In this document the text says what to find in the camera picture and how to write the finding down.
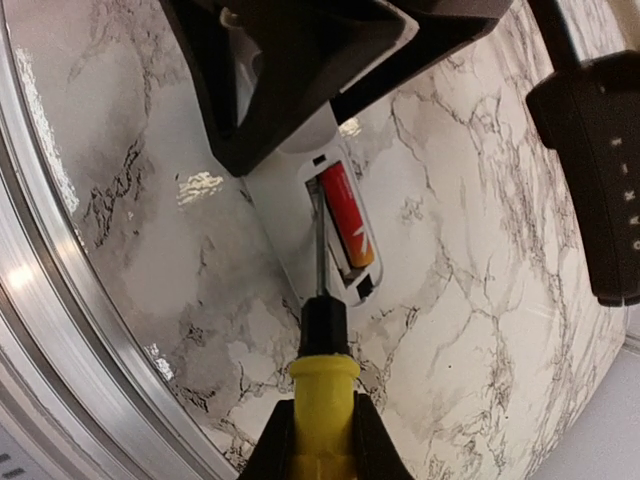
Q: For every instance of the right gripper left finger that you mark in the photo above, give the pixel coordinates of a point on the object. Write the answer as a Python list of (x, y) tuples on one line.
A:
[(270, 458)]

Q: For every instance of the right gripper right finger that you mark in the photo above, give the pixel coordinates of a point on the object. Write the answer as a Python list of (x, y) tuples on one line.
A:
[(376, 456)]

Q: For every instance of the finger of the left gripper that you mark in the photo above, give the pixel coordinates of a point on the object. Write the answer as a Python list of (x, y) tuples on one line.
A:
[(313, 53), (443, 28)]

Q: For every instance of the yellow handled screwdriver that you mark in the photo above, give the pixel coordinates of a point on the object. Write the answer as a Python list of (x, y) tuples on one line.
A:
[(323, 374)]

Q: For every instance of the white remote control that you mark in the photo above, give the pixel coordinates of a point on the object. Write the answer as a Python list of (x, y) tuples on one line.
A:
[(293, 160)]

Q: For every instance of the red black battery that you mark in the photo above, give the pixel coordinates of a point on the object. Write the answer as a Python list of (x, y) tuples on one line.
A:
[(346, 215)]

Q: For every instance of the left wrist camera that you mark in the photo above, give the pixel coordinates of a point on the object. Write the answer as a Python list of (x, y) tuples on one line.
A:
[(588, 113)]

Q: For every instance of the front aluminium rail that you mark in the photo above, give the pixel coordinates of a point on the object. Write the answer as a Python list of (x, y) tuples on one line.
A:
[(103, 257)]

